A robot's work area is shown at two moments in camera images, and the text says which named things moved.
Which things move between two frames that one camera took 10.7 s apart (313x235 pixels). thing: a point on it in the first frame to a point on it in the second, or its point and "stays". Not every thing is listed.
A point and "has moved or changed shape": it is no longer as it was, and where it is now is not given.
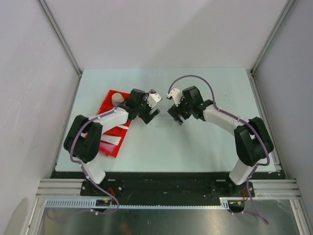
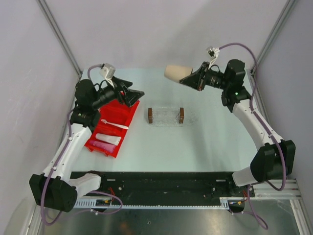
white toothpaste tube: (112, 139) stays
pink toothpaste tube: (107, 147) stays
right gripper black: (174, 111) to (196, 80)
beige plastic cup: (117, 98) has moved or changed shape
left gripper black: (147, 118) to (131, 95)
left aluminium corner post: (55, 25) stays
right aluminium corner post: (285, 12) stays
